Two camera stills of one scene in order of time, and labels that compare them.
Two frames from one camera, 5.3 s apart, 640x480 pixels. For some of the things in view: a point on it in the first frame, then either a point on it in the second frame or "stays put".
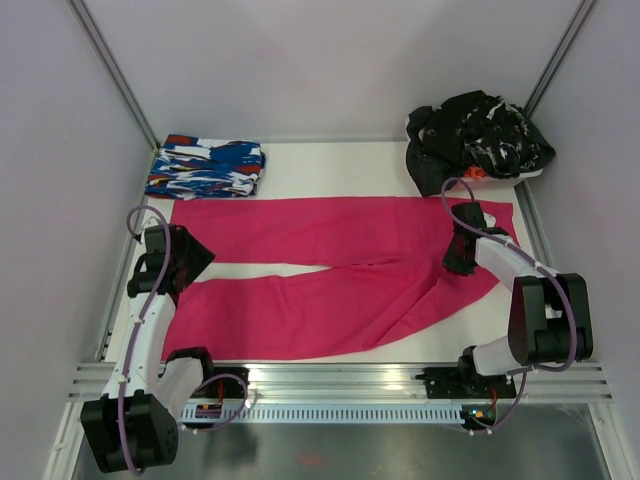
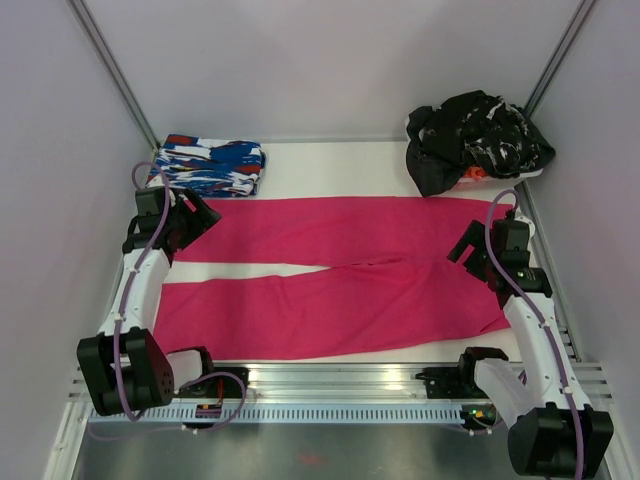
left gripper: x=201 y=256 to x=202 y=219
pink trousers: x=320 y=316 stays put
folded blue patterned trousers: x=189 y=168 stays put
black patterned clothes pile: x=477 y=133 stays put
